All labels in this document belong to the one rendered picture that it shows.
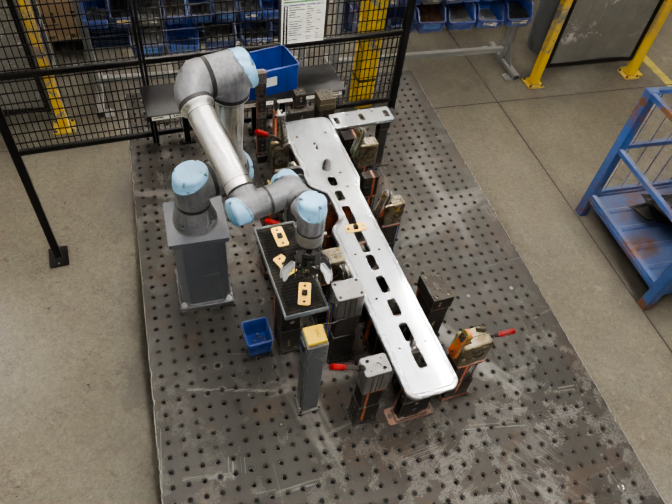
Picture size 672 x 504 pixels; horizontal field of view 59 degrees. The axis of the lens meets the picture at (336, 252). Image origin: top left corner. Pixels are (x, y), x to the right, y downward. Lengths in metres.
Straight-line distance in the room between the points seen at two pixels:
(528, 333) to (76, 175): 2.81
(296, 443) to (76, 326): 1.56
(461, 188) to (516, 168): 1.38
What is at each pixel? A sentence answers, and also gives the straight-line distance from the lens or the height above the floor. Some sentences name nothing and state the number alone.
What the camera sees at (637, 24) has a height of 0.46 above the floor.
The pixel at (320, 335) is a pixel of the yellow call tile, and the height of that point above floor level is 1.16.
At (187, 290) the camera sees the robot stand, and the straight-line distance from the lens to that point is 2.31.
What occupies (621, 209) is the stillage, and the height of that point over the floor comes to 0.17.
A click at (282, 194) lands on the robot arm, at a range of 1.56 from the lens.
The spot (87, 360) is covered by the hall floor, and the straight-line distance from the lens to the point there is 3.19.
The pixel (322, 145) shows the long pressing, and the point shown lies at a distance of 2.59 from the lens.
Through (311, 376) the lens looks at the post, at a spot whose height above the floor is 0.95.
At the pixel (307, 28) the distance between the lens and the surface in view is 2.89.
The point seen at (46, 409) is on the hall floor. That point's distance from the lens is 3.12.
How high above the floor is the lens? 2.68
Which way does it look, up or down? 50 degrees down
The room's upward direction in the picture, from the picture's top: 8 degrees clockwise
